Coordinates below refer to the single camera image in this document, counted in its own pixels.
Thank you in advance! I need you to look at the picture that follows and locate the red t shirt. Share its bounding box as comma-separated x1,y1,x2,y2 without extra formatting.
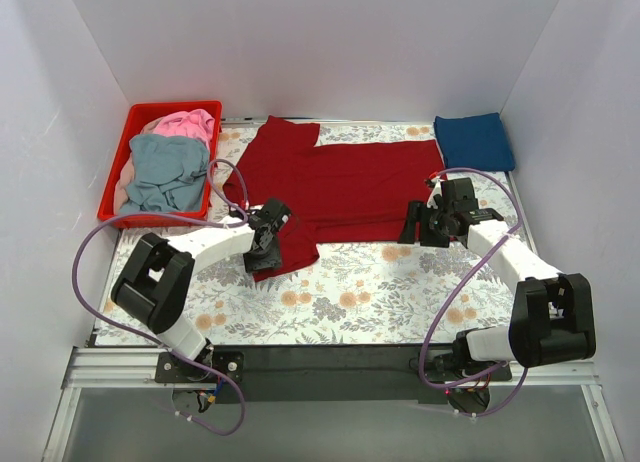
223,117,444,281

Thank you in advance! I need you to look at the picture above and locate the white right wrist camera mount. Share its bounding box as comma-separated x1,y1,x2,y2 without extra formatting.
425,172,442,208

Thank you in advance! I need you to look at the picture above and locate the red plastic bin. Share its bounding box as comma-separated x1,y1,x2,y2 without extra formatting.
97,100,222,228

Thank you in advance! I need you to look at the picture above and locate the folded blue t shirt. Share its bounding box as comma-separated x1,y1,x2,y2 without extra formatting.
433,113,516,172

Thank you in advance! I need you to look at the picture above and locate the aluminium frame rail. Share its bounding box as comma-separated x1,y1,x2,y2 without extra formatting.
44,345,624,461

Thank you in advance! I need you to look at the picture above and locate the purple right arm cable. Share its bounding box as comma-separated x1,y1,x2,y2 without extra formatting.
418,167,530,421

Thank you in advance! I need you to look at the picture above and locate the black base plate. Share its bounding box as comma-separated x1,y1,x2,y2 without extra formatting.
154,343,491,404

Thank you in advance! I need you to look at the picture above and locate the grey blue t shirt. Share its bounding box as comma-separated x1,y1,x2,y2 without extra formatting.
114,134,210,214

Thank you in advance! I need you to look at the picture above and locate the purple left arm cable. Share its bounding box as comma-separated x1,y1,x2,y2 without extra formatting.
72,159,250,436

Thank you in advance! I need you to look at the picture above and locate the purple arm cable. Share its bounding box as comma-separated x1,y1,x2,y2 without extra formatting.
72,159,250,436
418,167,530,421

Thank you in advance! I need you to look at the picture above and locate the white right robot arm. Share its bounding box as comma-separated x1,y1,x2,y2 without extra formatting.
399,175,596,381

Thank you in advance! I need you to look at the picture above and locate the pink t shirt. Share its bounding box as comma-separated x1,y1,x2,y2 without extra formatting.
152,109,215,144

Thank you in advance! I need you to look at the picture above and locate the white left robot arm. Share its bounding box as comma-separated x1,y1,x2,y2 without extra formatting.
111,198,292,382

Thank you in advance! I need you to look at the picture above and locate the beige t shirt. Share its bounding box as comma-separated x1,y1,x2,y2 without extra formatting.
113,118,160,215

